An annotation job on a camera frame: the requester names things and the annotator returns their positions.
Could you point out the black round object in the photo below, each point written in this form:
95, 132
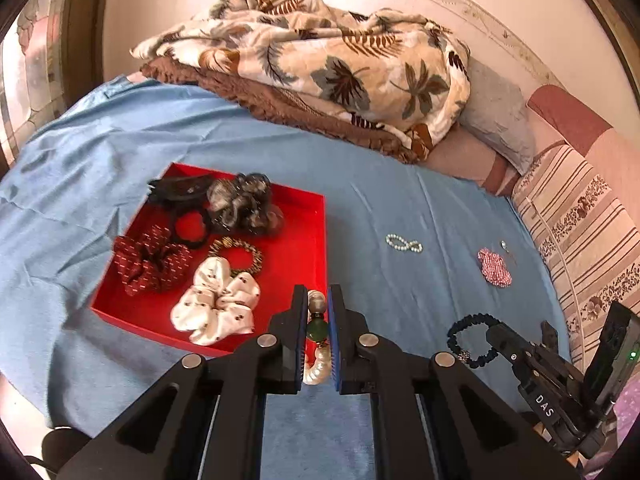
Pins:
65, 447

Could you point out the small silver earring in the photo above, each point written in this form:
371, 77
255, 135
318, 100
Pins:
504, 245

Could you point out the brown quilted blanket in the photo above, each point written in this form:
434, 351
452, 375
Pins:
280, 105

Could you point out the floral leaf quilt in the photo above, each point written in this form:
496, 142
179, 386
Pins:
325, 60

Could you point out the red white checked scrunchie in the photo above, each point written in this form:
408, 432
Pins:
492, 267

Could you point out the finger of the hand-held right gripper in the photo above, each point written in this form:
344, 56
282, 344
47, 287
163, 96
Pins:
512, 347
548, 337

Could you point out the grey black mesh scrunchie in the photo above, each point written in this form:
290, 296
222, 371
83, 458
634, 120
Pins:
235, 205

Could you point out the wooden frame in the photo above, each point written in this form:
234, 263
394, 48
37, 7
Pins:
85, 35

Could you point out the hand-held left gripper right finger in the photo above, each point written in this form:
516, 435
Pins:
335, 330

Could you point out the striped floral pillow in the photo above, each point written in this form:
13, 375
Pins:
575, 200

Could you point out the leopard print scrunchie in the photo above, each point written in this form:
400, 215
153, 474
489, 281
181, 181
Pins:
255, 260

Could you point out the red dotted scrunchie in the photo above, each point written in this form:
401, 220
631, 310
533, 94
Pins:
135, 265

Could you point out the red tray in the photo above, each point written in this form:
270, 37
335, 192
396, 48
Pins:
295, 240

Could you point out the black hair claw clip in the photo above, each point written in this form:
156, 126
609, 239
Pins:
180, 190

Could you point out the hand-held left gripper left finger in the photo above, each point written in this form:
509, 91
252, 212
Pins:
301, 330

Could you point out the grey blue pillow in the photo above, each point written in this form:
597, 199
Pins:
495, 110

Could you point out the white dotted scrunchie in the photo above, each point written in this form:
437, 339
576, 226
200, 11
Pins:
210, 300

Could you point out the purple patterned cloth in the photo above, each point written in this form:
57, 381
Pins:
627, 410

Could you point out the pink patterned bedsheet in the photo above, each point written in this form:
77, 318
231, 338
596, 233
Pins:
600, 145

